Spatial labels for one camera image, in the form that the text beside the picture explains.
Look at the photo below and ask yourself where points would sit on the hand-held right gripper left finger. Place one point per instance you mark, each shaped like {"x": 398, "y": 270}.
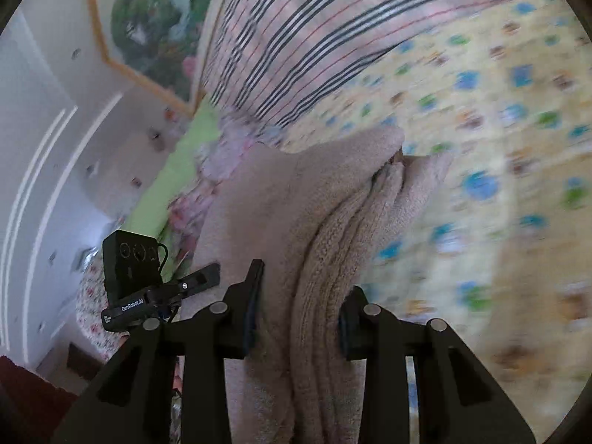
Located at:
{"x": 252, "y": 314}

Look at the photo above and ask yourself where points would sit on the light green blanket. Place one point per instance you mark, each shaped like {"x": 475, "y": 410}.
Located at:
{"x": 185, "y": 157}

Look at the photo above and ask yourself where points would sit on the gold framed landscape painting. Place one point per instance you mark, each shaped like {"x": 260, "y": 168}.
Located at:
{"x": 148, "y": 18}

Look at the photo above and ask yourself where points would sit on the yellow bear print blanket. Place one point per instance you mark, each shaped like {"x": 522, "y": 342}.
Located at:
{"x": 485, "y": 171}

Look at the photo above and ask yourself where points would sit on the pink floral blanket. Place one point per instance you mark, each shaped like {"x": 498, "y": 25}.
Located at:
{"x": 217, "y": 157}

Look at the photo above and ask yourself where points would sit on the dark red cloth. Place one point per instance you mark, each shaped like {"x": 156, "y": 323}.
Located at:
{"x": 27, "y": 397}

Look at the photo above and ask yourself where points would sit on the taupe knit sweater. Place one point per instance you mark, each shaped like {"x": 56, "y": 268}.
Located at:
{"x": 277, "y": 203}

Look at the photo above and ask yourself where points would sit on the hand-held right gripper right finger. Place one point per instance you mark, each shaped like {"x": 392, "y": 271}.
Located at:
{"x": 346, "y": 333}

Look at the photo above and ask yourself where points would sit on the small flower print sheet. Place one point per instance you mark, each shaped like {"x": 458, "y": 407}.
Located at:
{"x": 92, "y": 314}

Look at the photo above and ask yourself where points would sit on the plaid quilt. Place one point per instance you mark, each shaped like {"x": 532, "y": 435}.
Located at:
{"x": 323, "y": 32}

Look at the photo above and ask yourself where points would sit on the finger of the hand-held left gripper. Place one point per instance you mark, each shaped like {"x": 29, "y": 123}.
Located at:
{"x": 201, "y": 280}

